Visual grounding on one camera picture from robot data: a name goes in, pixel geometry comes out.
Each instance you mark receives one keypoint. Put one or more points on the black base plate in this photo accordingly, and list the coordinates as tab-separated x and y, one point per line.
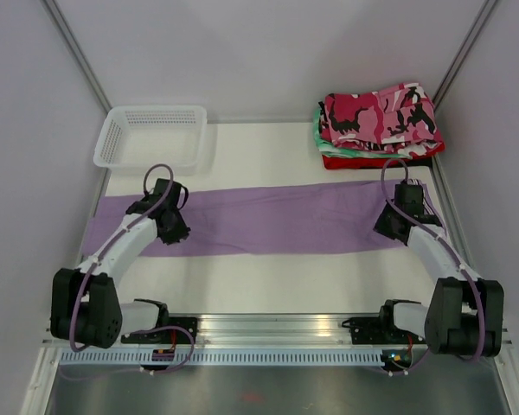
179	330
369	330

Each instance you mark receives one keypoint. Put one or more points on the aluminium frame post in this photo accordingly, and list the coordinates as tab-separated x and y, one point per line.
477	27
69	38

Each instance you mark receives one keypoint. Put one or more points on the white plastic basket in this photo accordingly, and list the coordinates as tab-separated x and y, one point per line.
135	137

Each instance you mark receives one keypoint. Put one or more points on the lilac trousers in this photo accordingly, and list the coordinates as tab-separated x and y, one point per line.
327	218

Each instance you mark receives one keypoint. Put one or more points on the pink camouflage trousers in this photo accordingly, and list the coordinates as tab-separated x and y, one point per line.
396	120

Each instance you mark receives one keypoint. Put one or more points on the green tie-dye folded trousers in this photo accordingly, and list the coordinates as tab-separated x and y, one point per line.
326	148

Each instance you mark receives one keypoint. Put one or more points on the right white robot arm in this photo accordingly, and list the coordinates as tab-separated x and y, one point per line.
465	314

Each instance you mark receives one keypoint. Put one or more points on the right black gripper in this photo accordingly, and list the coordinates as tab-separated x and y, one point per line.
380	226

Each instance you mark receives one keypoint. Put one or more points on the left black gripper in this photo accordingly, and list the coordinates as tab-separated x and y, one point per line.
181	233

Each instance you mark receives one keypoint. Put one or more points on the white slotted cable duct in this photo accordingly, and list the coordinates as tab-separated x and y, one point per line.
282	357

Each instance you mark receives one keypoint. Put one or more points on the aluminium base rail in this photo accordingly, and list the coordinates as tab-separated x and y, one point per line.
276	327

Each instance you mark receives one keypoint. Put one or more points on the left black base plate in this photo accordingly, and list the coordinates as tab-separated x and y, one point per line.
179	330

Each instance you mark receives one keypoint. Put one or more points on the left aluminium frame post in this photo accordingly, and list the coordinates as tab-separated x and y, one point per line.
69	38

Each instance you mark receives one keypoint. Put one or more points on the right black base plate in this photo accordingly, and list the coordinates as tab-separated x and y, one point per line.
369	330

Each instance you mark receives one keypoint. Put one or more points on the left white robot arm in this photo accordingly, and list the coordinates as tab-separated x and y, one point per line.
85	306

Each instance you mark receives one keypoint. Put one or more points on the red folded trousers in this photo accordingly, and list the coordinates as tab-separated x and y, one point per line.
333	163

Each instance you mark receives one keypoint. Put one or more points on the right aluminium frame post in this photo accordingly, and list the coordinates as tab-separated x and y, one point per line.
477	27

